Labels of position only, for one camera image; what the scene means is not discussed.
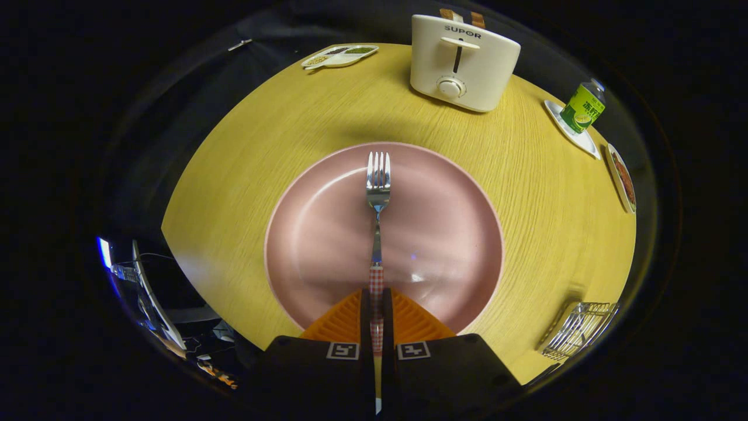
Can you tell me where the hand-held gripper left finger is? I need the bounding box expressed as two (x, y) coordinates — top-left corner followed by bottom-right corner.
(257, 288), (375, 419)

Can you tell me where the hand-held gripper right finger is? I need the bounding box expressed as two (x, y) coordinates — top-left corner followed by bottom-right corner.
(383, 288), (522, 419)

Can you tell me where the fork with red checkered handle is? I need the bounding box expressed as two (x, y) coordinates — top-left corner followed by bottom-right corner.
(366, 151), (392, 357)

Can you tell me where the pink round plate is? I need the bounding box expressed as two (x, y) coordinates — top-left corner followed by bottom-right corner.
(264, 142), (504, 335)

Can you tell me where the white divided condiment dish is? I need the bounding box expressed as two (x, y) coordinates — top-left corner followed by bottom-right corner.
(301, 44), (379, 71)

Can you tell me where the white square coaster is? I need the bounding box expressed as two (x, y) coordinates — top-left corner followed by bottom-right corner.
(544, 99), (601, 160)

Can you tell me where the white toaster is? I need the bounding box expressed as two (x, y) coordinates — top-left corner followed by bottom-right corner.
(410, 14), (521, 113)

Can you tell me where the white oval food plate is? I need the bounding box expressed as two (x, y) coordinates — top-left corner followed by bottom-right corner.
(605, 143), (637, 214)

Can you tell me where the brown meat piece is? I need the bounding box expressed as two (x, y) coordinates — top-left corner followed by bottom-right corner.
(611, 153), (635, 205)

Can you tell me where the green label drink bottle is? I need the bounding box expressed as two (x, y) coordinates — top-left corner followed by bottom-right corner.
(560, 78), (607, 134)

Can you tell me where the metal wire basket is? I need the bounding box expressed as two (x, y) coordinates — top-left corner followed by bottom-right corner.
(536, 301), (620, 361)

